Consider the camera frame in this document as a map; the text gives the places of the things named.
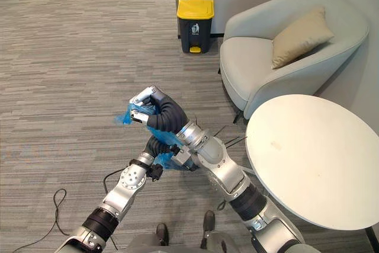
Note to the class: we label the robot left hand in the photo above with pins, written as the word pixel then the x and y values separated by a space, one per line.
pixel 154 146

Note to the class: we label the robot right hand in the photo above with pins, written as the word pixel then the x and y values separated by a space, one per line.
pixel 170 113

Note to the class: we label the blue plastic bin bag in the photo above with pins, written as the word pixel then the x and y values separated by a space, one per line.
pixel 161 137

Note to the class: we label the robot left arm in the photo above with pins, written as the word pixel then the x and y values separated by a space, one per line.
pixel 124 188

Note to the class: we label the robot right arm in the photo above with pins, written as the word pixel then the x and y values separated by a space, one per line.
pixel 225 173

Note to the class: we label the black yellow-lidded trash can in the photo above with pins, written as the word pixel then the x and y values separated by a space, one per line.
pixel 195 25

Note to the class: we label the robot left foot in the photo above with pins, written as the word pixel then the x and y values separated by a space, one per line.
pixel 162 233

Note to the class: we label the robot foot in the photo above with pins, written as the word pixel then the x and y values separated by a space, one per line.
pixel 208 223
pixel 162 233

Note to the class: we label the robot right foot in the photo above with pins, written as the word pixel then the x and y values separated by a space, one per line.
pixel 208 223

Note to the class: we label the light grey armchair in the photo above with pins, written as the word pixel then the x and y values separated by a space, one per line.
pixel 254 66

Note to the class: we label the white round table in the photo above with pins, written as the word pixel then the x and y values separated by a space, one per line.
pixel 311 158

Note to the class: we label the tan cushion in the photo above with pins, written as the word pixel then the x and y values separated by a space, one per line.
pixel 299 36

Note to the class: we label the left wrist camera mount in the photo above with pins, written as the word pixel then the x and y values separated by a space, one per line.
pixel 155 172

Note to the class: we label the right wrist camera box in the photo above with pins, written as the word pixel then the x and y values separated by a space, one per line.
pixel 183 158

